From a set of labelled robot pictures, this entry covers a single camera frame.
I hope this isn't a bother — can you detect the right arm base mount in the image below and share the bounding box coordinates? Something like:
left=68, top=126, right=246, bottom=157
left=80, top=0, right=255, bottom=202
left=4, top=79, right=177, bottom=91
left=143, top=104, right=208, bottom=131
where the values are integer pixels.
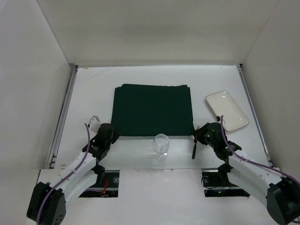
left=201, top=164, right=250, bottom=197

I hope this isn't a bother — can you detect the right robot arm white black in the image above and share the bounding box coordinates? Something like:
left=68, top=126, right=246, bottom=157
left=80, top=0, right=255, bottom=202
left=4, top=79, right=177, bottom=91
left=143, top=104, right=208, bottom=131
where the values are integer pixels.
left=192, top=122, right=300, bottom=225

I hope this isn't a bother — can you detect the dark green cloth napkin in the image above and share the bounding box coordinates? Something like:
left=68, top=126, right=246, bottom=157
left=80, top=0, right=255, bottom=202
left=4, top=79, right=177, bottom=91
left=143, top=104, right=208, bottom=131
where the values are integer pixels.
left=111, top=84, right=194, bottom=136

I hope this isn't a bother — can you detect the clear wine glass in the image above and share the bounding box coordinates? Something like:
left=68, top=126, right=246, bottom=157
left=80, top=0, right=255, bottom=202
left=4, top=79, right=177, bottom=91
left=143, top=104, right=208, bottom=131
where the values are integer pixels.
left=152, top=134, right=170, bottom=161

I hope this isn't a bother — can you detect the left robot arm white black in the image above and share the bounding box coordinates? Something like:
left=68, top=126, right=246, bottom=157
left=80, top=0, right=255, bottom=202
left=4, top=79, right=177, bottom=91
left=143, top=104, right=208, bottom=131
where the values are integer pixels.
left=26, top=123, right=120, bottom=225

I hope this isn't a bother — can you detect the aluminium table rail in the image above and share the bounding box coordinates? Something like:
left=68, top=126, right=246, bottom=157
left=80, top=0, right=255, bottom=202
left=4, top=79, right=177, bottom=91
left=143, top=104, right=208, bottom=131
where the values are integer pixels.
left=237, top=64, right=274, bottom=167
left=45, top=63, right=78, bottom=169

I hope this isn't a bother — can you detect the gold knife black handle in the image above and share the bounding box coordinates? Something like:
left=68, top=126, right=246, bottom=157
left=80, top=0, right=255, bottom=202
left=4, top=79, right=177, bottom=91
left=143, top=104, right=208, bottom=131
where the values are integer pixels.
left=192, top=137, right=197, bottom=159

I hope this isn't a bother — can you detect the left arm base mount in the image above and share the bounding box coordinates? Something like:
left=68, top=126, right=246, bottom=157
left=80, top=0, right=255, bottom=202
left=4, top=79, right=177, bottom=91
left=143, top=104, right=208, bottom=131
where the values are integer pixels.
left=79, top=165, right=120, bottom=198

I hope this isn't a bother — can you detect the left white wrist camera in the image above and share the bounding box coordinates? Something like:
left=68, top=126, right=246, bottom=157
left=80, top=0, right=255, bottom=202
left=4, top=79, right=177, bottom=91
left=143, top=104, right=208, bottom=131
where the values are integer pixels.
left=88, top=115, right=101, bottom=133

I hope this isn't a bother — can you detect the right aluminium table rail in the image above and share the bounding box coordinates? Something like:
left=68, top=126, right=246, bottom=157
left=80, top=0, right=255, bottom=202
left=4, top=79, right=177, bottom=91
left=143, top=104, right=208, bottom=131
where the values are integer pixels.
left=237, top=64, right=274, bottom=167

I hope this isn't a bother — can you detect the left aluminium table rail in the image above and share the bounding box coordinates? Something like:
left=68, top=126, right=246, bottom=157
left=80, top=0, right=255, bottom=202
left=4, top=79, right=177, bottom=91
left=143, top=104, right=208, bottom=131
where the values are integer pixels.
left=45, top=63, right=78, bottom=169

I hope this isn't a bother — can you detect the white rectangular plate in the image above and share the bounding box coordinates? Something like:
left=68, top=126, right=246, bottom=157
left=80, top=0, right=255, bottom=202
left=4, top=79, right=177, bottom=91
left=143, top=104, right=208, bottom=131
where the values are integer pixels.
left=206, top=90, right=249, bottom=132

